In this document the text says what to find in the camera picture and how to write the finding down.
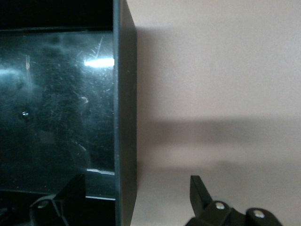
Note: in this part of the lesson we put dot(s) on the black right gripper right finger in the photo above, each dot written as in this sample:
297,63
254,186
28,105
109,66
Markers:
211,214

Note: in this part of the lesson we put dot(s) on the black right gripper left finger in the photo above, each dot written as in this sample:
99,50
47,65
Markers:
63,207

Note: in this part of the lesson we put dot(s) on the black plastic tray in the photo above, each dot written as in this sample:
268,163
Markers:
70,94

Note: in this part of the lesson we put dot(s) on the paper table cover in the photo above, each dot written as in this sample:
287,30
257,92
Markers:
211,70

